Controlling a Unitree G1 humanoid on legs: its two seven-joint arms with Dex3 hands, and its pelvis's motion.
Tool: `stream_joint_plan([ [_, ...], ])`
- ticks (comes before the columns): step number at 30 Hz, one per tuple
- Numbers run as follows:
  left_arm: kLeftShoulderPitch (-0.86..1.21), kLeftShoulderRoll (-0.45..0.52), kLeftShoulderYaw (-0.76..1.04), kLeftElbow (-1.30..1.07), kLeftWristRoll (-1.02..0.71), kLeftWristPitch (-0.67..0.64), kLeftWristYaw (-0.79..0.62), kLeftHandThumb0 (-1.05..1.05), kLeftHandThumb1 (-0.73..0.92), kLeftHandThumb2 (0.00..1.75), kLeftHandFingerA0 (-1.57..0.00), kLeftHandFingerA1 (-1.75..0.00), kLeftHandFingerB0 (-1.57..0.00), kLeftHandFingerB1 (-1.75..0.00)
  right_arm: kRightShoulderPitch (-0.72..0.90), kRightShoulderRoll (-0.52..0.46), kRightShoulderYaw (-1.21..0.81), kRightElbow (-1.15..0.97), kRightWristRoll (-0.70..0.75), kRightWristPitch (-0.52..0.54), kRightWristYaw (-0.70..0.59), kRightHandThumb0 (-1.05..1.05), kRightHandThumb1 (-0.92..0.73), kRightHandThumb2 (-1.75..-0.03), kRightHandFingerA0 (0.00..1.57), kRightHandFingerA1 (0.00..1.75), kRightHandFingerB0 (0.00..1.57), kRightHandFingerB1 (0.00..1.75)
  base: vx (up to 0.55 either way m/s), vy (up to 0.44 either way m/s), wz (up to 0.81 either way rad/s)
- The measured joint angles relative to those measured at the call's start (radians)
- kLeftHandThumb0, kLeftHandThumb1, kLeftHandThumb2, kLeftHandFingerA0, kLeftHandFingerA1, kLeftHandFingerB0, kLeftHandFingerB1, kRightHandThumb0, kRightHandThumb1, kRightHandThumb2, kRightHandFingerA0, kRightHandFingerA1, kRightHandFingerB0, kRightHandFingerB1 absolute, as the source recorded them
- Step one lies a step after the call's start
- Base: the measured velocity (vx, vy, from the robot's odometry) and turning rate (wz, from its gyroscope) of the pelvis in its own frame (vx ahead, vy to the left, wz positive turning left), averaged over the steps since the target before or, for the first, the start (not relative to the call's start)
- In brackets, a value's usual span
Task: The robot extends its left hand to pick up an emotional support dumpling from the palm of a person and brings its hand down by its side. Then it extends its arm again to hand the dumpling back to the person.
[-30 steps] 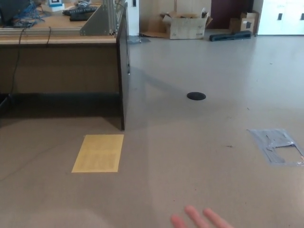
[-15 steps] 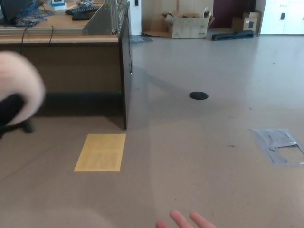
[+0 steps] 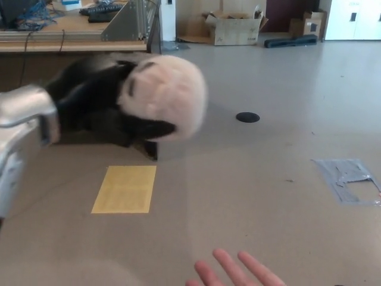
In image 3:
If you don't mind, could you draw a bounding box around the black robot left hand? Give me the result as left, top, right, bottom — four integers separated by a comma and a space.
44, 55, 176, 148

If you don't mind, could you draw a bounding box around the person's bare hand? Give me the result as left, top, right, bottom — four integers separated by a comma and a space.
186, 248, 286, 286

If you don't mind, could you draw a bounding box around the pink plush dumpling with sunglasses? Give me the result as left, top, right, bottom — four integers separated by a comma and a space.
116, 55, 208, 140

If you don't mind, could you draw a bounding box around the wooden desk with dark panels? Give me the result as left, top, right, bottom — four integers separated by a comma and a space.
0, 0, 163, 161

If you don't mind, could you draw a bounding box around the flat black device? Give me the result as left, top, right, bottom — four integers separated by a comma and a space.
88, 13, 115, 23

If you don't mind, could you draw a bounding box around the black keyboard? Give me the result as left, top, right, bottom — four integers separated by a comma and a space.
79, 3, 124, 16

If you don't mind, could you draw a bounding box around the white box with marker tag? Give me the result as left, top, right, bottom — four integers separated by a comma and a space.
61, 0, 82, 12

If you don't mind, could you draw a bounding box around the yellow paper sheet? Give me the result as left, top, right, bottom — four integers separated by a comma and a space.
90, 165, 157, 214

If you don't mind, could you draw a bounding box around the black monitor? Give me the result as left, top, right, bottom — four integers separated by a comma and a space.
0, 0, 38, 29

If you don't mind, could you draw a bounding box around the grey tape floor patch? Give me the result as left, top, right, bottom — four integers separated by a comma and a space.
311, 158, 381, 206

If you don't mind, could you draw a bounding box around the large open cardboard box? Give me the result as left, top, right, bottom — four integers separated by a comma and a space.
202, 11, 268, 46

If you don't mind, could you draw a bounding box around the black round floor cap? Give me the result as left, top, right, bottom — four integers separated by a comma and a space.
236, 112, 260, 123

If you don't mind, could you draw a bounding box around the long black foam case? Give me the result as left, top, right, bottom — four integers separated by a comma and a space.
264, 34, 318, 48

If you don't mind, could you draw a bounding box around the dark maroon door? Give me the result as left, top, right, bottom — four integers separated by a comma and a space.
265, 0, 321, 33

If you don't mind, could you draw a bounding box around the small cardboard box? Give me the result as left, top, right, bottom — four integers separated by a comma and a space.
289, 9, 327, 39

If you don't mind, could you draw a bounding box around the white locker cabinet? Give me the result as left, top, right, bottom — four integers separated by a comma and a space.
324, 0, 381, 41

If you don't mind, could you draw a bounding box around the aluminium extrusion rail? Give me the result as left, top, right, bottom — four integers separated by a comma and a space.
0, 31, 146, 42

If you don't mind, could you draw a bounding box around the long black hanging cable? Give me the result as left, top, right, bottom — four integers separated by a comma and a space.
20, 31, 35, 87

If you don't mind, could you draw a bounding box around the grey metal frame bracket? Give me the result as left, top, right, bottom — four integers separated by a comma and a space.
100, 0, 161, 42

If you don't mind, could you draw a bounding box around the blue cable bundle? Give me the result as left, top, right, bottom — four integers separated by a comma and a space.
17, 0, 59, 30

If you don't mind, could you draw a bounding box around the white wall panel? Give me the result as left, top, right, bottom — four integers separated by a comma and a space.
161, 0, 176, 42

